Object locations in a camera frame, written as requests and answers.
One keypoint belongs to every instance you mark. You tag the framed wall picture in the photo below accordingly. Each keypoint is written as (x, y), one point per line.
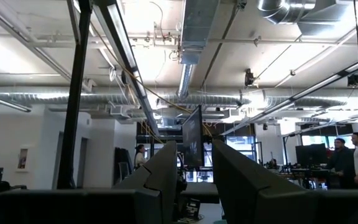
(22, 159)

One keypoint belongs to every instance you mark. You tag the black rig frame with lights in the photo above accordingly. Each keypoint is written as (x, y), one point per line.
(73, 109)

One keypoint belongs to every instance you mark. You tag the hanging dark monitor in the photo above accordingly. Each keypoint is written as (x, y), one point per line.
(193, 137)

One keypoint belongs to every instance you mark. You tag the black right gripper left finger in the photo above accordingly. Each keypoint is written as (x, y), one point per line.
(104, 205)

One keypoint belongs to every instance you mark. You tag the long ceiling light bar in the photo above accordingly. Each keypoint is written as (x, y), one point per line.
(306, 90)

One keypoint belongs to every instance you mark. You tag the black desk monitor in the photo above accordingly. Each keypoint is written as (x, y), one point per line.
(311, 155)

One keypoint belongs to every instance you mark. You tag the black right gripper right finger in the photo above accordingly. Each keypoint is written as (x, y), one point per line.
(275, 205)

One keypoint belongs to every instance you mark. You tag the round shiny ceiling duct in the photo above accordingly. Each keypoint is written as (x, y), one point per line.
(284, 11)

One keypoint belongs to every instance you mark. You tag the rectangular metal ceiling duct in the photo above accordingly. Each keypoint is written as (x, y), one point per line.
(197, 28)

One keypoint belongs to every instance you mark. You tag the flexible silver duct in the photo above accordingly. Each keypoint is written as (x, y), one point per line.
(204, 100)

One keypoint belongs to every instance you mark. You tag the black ceiling camera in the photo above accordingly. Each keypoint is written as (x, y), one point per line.
(249, 77)

